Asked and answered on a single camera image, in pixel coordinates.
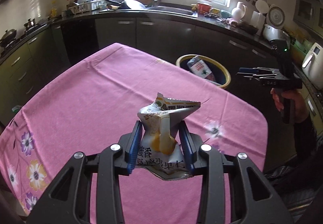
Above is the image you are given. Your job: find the silver snack wrapper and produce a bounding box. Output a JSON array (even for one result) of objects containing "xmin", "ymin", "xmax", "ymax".
[{"xmin": 136, "ymin": 93, "xmax": 200, "ymax": 181}]

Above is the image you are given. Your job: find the clear plastic water bottle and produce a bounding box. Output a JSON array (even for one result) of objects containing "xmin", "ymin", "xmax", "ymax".
[{"xmin": 187, "ymin": 56, "xmax": 216, "ymax": 82}]

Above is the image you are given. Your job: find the yellow rimmed trash bin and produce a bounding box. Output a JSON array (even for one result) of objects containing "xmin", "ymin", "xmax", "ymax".
[{"xmin": 176, "ymin": 54, "xmax": 231, "ymax": 89}]

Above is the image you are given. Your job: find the steel kitchen sink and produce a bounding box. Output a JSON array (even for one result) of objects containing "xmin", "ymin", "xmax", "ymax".
[{"xmin": 147, "ymin": 6, "xmax": 198, "ymax": 18}]

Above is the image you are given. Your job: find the person's right hand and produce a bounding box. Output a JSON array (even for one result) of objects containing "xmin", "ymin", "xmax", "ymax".
[{"xmin": 271, "ymin": 88, "xmax": 309, "ymax": 123}]

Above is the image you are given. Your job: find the white rice cooker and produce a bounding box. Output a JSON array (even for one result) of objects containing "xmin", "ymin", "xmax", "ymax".
[{"xmin": 262, "ymin": 24, "xmax": 290, "ymax": 43}]

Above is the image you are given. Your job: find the white kettle jug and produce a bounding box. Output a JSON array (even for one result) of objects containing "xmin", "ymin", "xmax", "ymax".
[{"xmin": 231, "ymin": 2, "xmax": 247, "ymax": 22}]

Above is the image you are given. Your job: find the pink floral tablecloth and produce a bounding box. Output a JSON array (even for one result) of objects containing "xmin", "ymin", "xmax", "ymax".
[{"xmin": 1, "ymin": 43, "xmax": 268, "ymax": 215}]

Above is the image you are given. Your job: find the red tin box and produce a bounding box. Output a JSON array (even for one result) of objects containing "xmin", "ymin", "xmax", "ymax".
[{"xmin": 197, "ymin": 2, "xmax": 211, "ymax": 15}]

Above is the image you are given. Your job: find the green bag on floor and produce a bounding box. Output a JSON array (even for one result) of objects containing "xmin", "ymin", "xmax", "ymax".
[{"xmin": 12, "ymin": 105, "xmax": 22, "ymax": 114}]

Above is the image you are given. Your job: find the black frying pan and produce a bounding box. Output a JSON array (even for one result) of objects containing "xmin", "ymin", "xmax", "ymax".
[{"xmin": 105, "ymin": 0, "xmax": 146, "ymax": 10}]

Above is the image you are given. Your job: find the white dish rack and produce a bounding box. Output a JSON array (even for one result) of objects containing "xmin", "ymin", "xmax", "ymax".
[{"xmin": 69, "ymin": 0, "xmax": 105, "ymax": 15}]

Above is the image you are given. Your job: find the yellow oil bottle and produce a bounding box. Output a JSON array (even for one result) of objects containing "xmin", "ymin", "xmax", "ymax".
[{"xmin": 50, "ymin": 1, "xmax": 58, "ymax": 19}]

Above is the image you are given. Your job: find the small steel pot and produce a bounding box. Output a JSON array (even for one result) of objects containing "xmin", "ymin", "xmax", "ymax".
[{"xmin": 24, "ymin": 18, "xmax": 36, "ymax": 31}]

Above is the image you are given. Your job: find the black wok with lid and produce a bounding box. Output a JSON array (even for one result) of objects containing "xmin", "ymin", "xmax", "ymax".
[{"xmin": 0, "ymin": 29, "xmax": 17, "ymax": 48}]

